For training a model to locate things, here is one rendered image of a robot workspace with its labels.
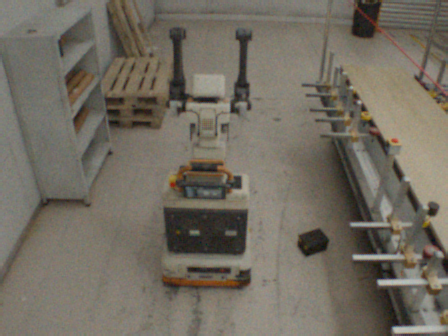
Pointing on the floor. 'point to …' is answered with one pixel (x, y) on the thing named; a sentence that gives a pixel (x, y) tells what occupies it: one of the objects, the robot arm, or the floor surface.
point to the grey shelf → (88, 151)
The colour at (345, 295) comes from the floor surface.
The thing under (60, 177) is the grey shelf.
